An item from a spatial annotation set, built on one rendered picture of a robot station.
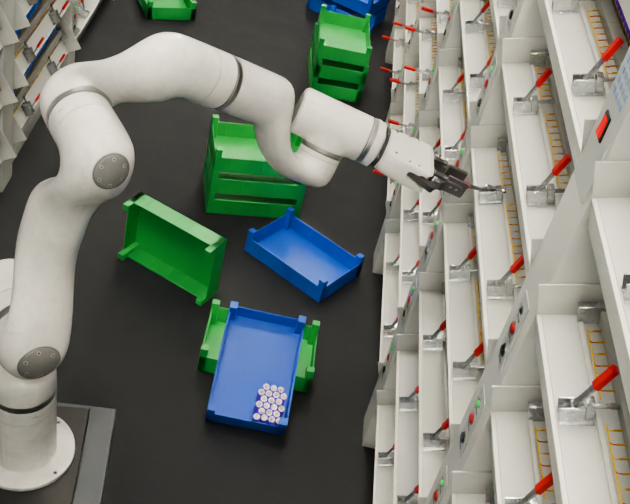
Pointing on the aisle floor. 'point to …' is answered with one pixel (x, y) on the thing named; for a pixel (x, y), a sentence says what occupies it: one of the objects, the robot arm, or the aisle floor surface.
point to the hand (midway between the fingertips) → (454, 180)
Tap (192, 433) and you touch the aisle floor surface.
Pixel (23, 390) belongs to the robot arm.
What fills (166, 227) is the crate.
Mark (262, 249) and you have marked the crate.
